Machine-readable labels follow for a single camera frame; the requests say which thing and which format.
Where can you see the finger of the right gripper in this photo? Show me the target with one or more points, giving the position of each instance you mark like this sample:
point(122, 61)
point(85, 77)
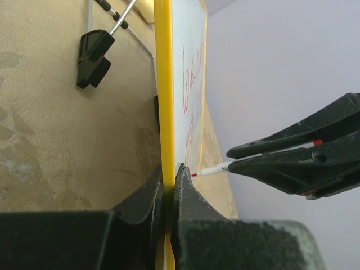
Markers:
point(317, 172)
point(336, 120)

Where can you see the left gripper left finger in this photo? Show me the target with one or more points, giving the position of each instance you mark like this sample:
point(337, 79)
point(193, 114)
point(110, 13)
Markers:
point(128, 236)

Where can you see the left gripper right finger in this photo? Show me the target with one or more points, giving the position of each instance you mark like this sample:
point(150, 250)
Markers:
point(202, 238)

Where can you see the red whiteboard marker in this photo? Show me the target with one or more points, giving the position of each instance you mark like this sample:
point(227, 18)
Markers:
point(223, 167)

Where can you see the yellow framed whiteboard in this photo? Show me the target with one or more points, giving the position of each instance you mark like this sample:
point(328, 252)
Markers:
point(180, 36)

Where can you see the cream toy microphone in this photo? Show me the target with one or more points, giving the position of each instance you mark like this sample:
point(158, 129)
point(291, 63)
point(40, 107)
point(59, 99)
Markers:
point(146, 9)

